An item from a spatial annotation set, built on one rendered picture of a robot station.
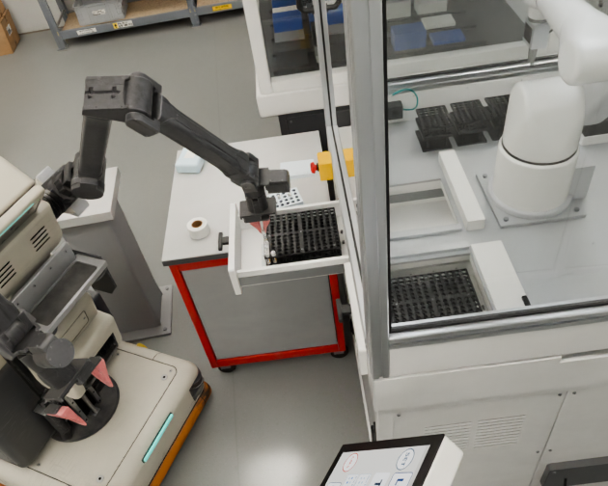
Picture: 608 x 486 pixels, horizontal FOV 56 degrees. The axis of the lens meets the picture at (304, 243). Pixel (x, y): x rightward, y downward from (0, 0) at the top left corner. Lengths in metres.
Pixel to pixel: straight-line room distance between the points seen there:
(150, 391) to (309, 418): 0.62
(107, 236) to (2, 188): 0.98
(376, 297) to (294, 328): 1.17
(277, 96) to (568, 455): 1.61
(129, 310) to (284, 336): 0.76
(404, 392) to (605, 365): 0.46
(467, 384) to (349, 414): 1.01
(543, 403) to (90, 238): 1.69
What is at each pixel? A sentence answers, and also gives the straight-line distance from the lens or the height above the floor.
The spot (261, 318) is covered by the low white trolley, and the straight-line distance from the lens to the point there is 2.17.
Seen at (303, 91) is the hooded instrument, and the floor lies 0.90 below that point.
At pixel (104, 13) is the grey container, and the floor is 0.22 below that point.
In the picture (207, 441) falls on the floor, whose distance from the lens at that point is 2.38.
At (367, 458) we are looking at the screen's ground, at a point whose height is 1.06.
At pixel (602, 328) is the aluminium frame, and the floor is 1.03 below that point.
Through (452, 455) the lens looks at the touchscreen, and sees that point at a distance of 0.97.
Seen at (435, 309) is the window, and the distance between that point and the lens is 1.16.
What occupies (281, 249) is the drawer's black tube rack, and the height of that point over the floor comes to 0.90.
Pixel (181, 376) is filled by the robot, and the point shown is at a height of 0.28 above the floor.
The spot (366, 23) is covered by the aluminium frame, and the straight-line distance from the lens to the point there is 0.75.
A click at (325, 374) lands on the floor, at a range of 2.43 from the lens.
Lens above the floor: 2.06
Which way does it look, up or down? 45 degrees down
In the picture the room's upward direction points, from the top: 10 degrees counter-clockwise
